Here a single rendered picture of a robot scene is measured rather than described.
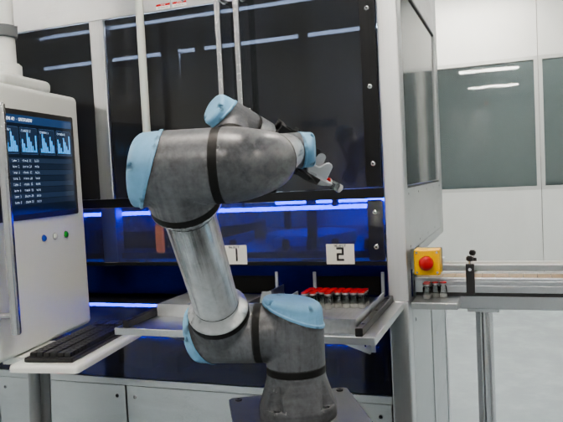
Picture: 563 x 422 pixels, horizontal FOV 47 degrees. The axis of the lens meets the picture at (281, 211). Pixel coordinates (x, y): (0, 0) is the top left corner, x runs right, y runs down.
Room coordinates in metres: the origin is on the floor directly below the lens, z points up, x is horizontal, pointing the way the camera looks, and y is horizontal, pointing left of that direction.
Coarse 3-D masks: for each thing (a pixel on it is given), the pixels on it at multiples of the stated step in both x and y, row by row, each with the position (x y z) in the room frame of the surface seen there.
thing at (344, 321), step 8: (384, 296) 1.80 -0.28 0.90; (376, 304) 1.70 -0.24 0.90; (328, 312) 1.72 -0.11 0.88; (336, 312) 1.72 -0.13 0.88; (344, 312) 1.71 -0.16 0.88; (352, 312) 1.71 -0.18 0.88; (360, 312) 1.70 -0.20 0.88; (368, 312) 1.61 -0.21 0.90; (328, 320) 1.51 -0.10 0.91; (336, 320) 1.50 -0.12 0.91; (344, 320) 1.49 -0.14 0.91; (352, 320) 1.49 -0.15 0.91; (360, 320) 1.53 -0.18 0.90; (328, 328) 1.51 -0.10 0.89; (336, 328) 1.50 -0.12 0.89; (344, 328) 1.49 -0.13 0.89; (352, 328) 1.49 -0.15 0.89
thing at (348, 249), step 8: (328, 248) 1.89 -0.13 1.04; (344, 248) 1.88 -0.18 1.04; (352, 248) 1.87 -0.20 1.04; (328, 256) 1.89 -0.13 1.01; (336, 256) 1.88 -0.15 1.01; (344, 256) 1.88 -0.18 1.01; (352, 256) 1.87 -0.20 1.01; (328, 264) 1.89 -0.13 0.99; (336, 264) 1.89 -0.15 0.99; (344, 264) 1.88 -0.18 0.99; (352, 264) 1.87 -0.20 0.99
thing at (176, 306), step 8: (280, 288) 2.00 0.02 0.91; (176, 296) 1.90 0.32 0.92; (184, 296) 1.94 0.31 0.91; (248, 296) 2.02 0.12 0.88; (256, 296) 2.01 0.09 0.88; (160, 304) 1.79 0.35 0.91; (168, 304) 1.79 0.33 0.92; (176, 304) 1.78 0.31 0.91; (184, 304) 1.94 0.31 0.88; (160, 312) 1.79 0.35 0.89; (168, 312) 1.79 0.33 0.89; (176, 312) 1.78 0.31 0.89; (184, 312) 1.77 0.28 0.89
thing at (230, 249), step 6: (228, 246) 2.00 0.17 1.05; (234, 246) 2.00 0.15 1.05; (240, 246) 1.99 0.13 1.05; (228, 252) 2.00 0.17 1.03; (234, 252) 2.00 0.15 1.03; (240, 252) 1.99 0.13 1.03; (246, 252) 1.98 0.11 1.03; (228, 258) 2.00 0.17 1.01; (234, 258) 2.00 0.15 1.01; (240, 258) 1.99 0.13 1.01; (246, 258) 1.98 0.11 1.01; (234, 264) 2.00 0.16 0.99; (240, 264) 1.99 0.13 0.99; (246, 264) 1.98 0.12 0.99
